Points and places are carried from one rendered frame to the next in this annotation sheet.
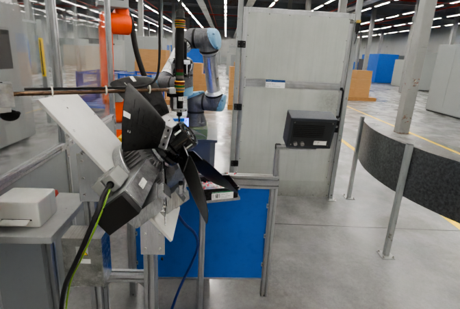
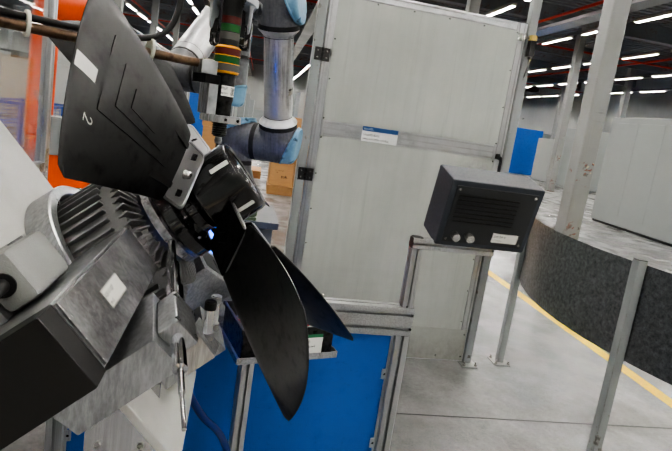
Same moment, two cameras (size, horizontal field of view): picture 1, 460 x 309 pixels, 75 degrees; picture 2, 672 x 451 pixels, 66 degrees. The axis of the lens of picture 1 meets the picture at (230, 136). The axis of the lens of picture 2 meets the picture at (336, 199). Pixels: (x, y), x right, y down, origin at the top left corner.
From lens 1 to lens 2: 0.43 m
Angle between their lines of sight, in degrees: 10
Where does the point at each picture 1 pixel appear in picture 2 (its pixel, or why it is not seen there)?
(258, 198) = (365, 356)
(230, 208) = not seen: hidden behind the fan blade
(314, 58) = (453, 96)
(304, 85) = (433, 143)
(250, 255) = not seen: outside the picture
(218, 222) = (271, 409)
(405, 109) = (571, 214)
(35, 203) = not seen: outside the picture
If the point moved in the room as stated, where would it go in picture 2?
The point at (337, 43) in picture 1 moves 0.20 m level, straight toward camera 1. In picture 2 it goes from (495, 73) to (499, 68)
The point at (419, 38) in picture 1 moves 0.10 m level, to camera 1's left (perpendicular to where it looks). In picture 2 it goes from (594, 97) to (587, 96)
